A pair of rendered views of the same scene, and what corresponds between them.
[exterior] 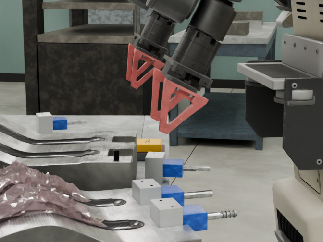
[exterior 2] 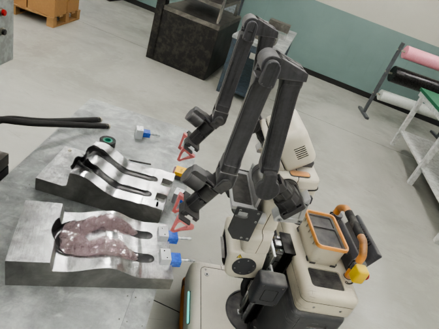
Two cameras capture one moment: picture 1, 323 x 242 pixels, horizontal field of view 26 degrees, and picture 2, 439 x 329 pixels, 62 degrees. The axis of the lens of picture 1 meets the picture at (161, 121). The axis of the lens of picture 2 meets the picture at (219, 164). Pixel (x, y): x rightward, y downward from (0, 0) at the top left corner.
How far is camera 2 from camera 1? 0.64 m
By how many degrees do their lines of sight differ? 20
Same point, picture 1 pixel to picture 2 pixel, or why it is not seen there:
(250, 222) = not seen: hidden behind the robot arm
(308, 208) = (232, 246)
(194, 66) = (193, 209)
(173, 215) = (166, 262)
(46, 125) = (140, 134)
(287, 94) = (236, 212)
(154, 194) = (164, 238)
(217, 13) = (210, 194)
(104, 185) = (148, 214)
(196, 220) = (176, 264)
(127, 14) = not seen: outside the picture
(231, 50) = not seen: hidden behind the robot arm
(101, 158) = (150, 202)
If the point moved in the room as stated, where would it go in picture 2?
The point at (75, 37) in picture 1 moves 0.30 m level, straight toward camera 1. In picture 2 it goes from (184, 14) to (183, 18)
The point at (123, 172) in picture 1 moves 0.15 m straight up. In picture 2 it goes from (158, 212) to (166, 183)
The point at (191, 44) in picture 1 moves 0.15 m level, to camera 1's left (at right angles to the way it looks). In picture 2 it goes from (195, 201) to (149, 187)
